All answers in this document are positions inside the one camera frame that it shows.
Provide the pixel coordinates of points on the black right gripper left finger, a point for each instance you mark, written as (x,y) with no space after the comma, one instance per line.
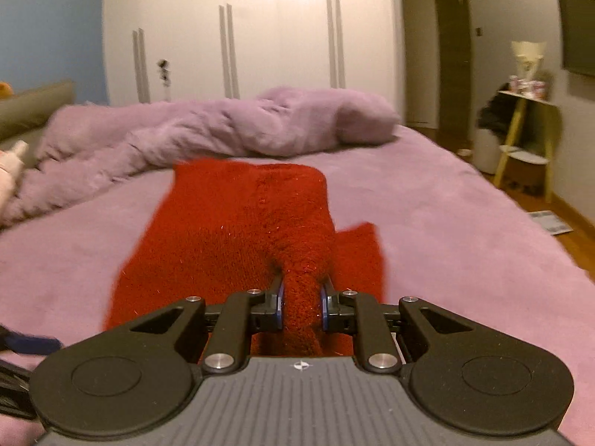
(126,382)

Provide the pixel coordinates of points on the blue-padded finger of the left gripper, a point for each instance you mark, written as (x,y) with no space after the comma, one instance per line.
(24,344)

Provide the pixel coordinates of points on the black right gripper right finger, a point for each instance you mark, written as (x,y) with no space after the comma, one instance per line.
(463,374)

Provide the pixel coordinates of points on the red knit sweater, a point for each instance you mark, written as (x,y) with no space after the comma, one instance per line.
(230,226)

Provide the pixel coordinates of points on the purple bed sheet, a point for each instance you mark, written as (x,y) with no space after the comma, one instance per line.
(448,236)

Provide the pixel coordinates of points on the white bathroom scale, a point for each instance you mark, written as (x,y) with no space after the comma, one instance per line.
(550,222)

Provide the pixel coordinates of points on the pink plush toy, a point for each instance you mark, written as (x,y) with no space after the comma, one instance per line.
(11,165)

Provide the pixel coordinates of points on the purple fluffy duvet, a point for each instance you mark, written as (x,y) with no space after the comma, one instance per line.
(86,149)

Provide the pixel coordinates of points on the brown round stool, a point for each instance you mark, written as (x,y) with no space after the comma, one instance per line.
(526,171)

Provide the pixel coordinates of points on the grey upholstered headboard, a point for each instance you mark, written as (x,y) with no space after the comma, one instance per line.
(25,115)

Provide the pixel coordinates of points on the white cylindrical bin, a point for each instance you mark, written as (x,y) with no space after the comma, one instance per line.
(486,151)

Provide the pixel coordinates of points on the orange plush toy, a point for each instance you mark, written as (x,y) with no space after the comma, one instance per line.
(6,91)

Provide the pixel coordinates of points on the black garment on bin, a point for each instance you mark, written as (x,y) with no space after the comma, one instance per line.
(496,115)

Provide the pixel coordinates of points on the dark wooden door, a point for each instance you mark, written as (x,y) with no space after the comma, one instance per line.
(455,81)

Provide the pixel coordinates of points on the yellow leg side table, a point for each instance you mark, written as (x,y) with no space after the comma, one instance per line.
(533,133)

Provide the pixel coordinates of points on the pink cups on table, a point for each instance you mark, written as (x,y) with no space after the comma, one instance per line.
(534,89)

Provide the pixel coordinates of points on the dark charm on wardrobe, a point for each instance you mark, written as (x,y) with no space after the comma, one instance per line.
(164,76)

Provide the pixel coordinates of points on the cream flower bouquet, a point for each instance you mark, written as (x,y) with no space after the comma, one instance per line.
(528,56)

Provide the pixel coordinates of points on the white wardrobe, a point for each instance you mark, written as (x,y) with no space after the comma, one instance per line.
(241,48)

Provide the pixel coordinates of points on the wall mounted black television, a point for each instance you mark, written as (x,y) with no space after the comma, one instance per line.
(578,36)

